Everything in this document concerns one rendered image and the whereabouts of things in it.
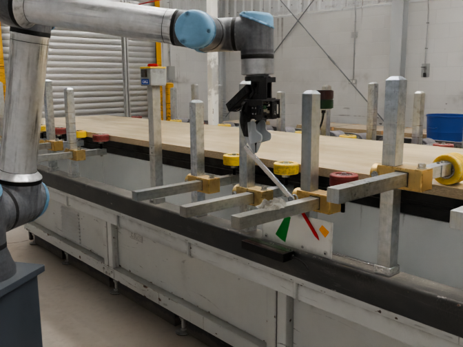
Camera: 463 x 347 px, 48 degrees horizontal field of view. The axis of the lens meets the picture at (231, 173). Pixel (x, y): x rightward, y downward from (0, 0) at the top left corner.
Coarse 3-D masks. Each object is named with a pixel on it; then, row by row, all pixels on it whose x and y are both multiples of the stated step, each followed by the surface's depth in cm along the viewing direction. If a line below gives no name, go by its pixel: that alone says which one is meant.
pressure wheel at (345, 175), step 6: (330, 174) 145; (336, 174) 146; (342, 174) 145; (348, 174) 146; (354, 174) 144; (330, 180) 145; (336, 180) 142; (342, 180) 142; (348, 180) 141; (354, 180) 142; (330, 186) 145; (342, 204) 146; (342, 210) 146
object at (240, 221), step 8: (296, 200) 134; (304, 200) 134; (312, 200) 135; (280, 208) 127; (288, 208) 129; (296, 208) 131; (304, 208) 133; (312, 208) 135; (232, 216) 119; (240, 216) 119; (248, 216) 120; (256, 216) 121; (264, 216) 123; (272, 216) 125; (280, 216) 127; (288, 216) 129; (232, 224) 120; (240, 224) 118; (248, 224) 120; (256, 224) 122
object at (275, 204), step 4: (264, 200) 126; (272, 200) 127; (276, 200) 127; (280, 200) 127; (284, 200) 130; (260, 204) 126; (264, 204) 126; (268, 204) 126; (272, 204) 126; (276, 204) 124; (280, 204) 126; (284, 204) 127; (260, 208) 125; (264, 208) 125; (268, 208) 124; (272, 208) 124; (276, 208) 124
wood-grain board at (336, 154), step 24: (96, 120) 352; (120, 120) 351; (144, 120) 349; (144, 144) 236; (168, 144) 221; (216, 144) 220; (264, 144) 219; (288, 144) 218; (336, 144) 217; (360, 144) 216; (408, 144) 215; (336, 168) 158; (360, 168) 158; (432, 192) 134; (456, 192) 129
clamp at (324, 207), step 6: (294, 192) 144; (300, 192) 141; (306, 192) 140; (312, 192) 139; (318, 192) 139; (324, 192) 139; (300, 198) 141; (324, 198) 135; (324, 204) 136; (330, 204) 134; (336, 204) 136; (318, 210) 137; (324, 210) 136; (330, 210) 135; (336, 210) 136
